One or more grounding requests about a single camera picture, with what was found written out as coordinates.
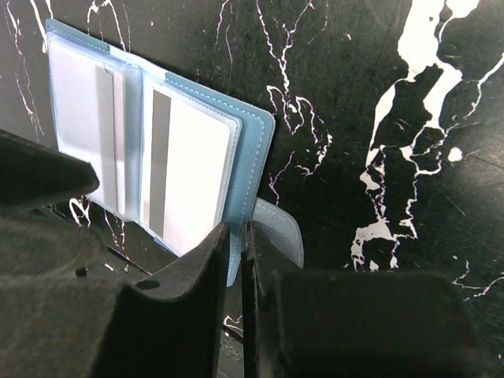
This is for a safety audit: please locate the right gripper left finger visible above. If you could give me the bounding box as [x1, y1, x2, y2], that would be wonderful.
[1, 223, 230, 377]

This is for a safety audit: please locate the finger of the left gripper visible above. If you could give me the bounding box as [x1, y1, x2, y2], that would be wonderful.
[1, 130, 99, 205]
[1, 211, 108, 277]

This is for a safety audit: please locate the blue leather card holder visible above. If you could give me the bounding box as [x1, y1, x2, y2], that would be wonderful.
[45, 19, 304, 284]

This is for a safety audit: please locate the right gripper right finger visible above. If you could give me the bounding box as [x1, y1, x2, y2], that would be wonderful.
[242, 222, 484, 377]

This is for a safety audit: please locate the white magnetic stripe card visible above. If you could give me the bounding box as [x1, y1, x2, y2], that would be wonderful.
[139, 76, 242, 256]

